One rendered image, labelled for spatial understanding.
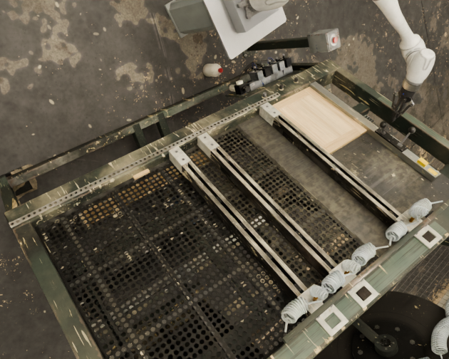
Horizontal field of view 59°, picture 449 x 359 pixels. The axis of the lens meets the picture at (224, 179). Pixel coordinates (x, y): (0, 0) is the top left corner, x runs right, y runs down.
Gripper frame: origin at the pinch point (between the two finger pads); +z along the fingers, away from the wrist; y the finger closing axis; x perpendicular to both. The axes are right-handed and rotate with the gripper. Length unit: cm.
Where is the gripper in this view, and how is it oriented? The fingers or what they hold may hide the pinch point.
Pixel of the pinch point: (394, 116)
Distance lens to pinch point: 244.2
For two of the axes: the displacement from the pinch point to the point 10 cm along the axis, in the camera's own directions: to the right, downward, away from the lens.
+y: -6.0, -6.4, 4.7
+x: -8.0, 4.5, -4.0
